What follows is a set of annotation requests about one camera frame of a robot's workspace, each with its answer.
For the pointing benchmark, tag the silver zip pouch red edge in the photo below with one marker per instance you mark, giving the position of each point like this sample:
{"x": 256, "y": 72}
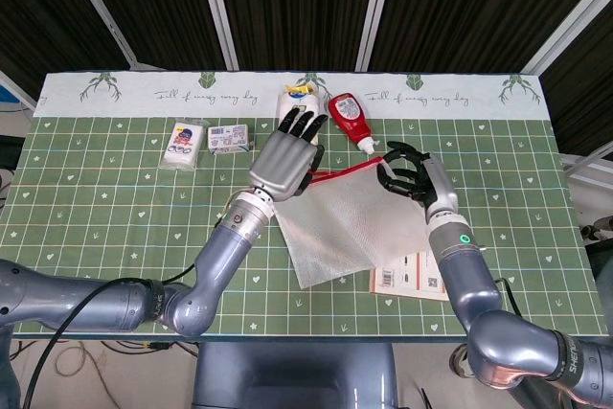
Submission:
{"x": 349, "y": 227}

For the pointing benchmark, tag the red ketchup squeeze bottle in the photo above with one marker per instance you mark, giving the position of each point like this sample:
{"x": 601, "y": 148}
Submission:
{"x": 349, "y": 117}

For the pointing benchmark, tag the white partition frame post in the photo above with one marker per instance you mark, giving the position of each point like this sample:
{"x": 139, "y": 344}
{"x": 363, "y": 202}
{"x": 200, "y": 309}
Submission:
{"x": 215, "y": 6}
{"x": 98, "y": 6}
{"x": 373, "y": 6}
{"x": 570, "y": 21}

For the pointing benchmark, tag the grey robot torso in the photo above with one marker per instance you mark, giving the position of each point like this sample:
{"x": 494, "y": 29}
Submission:
{"x": 292, "y": 375}

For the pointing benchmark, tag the black pleated curtain panel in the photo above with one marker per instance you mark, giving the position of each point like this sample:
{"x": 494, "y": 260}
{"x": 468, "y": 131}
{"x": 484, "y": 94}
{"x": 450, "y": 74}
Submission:
{"x": 297, "y": 6}
{"x": 589, "y": 93}
{"x": 38, "y": 11}
{"x": 469, "y": 6}
{"x": 158, "y": 6}

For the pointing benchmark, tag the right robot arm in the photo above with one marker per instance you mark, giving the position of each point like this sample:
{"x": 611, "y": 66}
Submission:
{"x": 471, "y": 284}

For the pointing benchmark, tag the small blue white box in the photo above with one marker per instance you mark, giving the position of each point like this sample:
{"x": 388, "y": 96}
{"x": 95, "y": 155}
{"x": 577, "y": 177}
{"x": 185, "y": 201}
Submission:
{"x": 229, "y": 138}

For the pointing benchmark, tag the green checkered tablecloth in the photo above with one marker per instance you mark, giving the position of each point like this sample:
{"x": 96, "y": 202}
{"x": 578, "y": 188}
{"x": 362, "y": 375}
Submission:
{"x": 120, "y": 198}

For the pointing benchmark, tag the yellow white roll package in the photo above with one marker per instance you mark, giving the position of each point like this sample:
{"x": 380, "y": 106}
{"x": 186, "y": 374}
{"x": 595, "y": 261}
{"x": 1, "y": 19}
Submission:
{"x": 299, "y": 100}

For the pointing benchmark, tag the orange white flat box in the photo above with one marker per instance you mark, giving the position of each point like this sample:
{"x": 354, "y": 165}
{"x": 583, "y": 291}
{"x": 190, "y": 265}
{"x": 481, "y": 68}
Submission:
{"x": 407, "y": 279}

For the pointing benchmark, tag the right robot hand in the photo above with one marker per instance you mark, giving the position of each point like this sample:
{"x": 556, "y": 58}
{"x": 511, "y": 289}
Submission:
{"x": 440, "y": 184}

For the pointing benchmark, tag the white tissue pack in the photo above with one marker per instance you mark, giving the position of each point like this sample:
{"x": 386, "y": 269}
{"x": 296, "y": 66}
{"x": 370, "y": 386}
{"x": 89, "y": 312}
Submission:
{"x": 182, "y": 145}

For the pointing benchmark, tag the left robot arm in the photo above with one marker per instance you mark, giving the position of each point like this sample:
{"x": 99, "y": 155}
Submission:
{"x": 215, "y": 265}

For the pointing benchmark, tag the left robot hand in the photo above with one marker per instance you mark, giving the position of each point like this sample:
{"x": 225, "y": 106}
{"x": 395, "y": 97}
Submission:
{"x": 280, "y": 165}

